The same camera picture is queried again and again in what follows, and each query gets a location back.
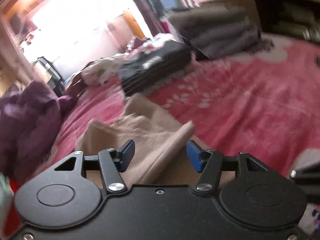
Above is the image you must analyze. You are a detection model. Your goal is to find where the beige knit sweater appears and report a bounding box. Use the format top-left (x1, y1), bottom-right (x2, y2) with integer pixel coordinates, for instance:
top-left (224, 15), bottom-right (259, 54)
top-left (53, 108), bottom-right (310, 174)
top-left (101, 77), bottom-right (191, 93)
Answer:
top-left (75, 94), bottom-right (208, 187)

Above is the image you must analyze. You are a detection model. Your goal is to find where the grey folded clothes stack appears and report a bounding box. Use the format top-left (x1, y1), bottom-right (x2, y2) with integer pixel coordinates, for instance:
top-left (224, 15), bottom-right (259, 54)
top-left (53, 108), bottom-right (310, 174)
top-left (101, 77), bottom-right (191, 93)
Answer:
top-left (168, 5), bottom-right (261, 61)

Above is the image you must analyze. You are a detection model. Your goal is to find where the pink floral bed blanket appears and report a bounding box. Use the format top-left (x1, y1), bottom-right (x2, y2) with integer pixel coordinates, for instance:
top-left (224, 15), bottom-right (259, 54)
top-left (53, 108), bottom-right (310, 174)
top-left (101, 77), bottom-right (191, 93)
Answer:
top-left (4, 33), bottom-right (320, 235)

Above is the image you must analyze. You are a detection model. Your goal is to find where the white printed crumpled garment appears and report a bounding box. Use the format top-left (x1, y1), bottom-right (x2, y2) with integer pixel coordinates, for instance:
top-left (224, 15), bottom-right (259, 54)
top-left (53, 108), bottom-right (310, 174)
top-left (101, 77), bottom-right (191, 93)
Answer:
top-left (81, 54), bottom-right (125, 86)

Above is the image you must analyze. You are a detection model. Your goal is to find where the purple duvet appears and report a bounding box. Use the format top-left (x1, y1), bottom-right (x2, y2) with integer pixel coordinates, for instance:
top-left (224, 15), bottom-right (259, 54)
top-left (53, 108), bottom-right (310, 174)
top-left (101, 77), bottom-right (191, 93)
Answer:
top-left (1, 80), bottom-right (77, 183)

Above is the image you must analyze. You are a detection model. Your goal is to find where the teal cartoon folded garment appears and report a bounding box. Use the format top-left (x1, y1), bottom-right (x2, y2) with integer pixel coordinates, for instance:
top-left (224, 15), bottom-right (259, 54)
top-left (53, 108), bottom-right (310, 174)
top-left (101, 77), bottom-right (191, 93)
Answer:
top-left (0, 173), bottom-right (14, 236)

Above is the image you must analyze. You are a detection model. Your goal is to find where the dark striped folded garment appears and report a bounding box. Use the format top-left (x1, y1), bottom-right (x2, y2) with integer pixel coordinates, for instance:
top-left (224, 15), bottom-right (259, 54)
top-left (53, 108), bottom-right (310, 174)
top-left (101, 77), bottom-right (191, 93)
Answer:
top-left (118, 40), bottom-right (192, 96)

